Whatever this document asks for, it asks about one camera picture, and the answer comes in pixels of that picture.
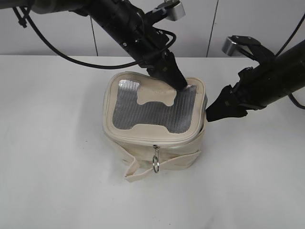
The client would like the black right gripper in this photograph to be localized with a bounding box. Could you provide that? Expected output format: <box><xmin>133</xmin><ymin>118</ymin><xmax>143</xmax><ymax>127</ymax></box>
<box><xmin>206</xmin><ymin>54</ymin><xmax>295</xmax><ymax>122</ymax></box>

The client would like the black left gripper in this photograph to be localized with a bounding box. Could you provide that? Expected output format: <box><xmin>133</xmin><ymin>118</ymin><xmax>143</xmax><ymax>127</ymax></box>
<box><xmin>123</xmin><ymin>21</ymin><xmax>187</xmax><ymax>91</ymax></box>

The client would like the cream fabric zipper bag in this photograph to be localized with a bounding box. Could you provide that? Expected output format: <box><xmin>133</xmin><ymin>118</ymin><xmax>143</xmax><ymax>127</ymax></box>
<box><xmin>103</xmin><ymin>72</ymin><xmax>207</xmax><ymax>182</ymax></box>

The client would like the silver ring zipper pull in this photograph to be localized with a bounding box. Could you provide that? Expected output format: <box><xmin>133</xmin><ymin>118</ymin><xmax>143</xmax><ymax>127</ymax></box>
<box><xmin>152</xmin><ymin>145</ymin><xmax>160</xmax><ymax>174</ymax></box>

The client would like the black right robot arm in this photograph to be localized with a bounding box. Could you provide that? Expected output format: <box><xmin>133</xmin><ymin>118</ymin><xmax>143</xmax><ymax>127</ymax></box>
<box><xmin>206</xmin><ymin>42</ymin><xmax>305</xmax><ymax>122</ymax></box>

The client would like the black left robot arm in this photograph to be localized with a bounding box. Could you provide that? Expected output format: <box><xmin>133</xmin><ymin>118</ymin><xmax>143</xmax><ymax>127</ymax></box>
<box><xmin>0</xmin><ymin>0</ymin><xmax>187</xmax><ymax>91</ymax></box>

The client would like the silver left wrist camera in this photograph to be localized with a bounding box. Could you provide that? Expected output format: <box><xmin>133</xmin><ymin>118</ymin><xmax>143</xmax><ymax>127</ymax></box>
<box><xmin>145</xmin><ymin>0</ymin><xmax>186</xmax><ymax>25</ymax></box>

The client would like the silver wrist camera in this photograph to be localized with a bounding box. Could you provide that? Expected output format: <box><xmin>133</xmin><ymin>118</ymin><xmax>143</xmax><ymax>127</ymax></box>
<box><xmin>222</xmin><ymin>35</ymin><xmax>275</xmax><ymax>64</ymax></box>
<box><xmin>145</xmin><ymin>0</ymin><xmax>186</xmax><ymax>25</ymax></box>

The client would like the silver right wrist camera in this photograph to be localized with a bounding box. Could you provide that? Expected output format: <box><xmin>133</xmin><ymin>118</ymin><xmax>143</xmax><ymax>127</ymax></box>
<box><xmin>222</xmin><ymin>35</ymin><xmax>275</xmax><ymax>64</ymax></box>

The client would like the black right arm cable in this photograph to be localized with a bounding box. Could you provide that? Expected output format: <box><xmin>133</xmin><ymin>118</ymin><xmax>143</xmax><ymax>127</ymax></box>
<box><xmin>276</xmin><ymin>0</ymin><xmax>305</xmax><ymax>108</ymax></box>

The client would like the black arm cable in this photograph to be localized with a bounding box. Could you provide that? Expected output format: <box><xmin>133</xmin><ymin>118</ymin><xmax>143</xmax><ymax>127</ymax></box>
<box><xmin>276</xmin><ymin>0</ymin><xmax>305</xmax><ymax>108</ymax></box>
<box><xmin>11</xmin><ymin>6</ymin><xmax>178</xmax><ymax>70</ymax></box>

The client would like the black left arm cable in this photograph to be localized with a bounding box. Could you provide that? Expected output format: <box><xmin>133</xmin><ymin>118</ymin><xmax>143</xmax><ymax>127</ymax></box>
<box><xmin>11</xmin><ymin>6</ymin><xmax>178</xmax><ymax>70</ymax></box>

